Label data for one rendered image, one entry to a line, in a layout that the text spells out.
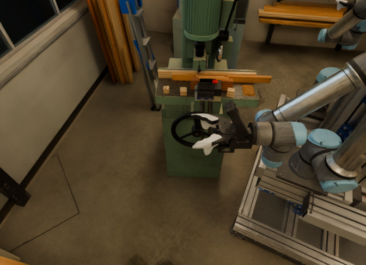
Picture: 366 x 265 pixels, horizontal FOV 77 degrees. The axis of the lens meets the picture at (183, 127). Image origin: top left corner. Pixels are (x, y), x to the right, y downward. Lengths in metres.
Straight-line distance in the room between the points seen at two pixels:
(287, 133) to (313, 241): 1.15
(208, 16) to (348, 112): 0.76
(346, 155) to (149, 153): 1.64
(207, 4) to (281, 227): 1.39
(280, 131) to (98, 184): 1.68
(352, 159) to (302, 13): 2.62
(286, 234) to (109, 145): 1.64
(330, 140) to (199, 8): 0.79
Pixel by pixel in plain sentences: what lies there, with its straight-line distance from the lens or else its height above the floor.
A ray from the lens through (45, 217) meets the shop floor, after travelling 2.16.
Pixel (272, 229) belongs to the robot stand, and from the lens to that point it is 1.72.
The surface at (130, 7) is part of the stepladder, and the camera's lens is 2.05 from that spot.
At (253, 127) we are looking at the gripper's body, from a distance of 0.73.
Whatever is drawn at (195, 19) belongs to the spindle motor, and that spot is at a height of 1.30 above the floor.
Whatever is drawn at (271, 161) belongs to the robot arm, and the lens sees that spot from 0.85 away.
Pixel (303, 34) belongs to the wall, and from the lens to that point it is 4.01.
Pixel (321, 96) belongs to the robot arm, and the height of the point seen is 1.29.
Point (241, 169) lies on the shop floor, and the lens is 2.14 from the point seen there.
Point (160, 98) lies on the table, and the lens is 1.36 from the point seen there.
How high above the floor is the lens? 1.77
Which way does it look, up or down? 48 degrees down
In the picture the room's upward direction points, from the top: straight up
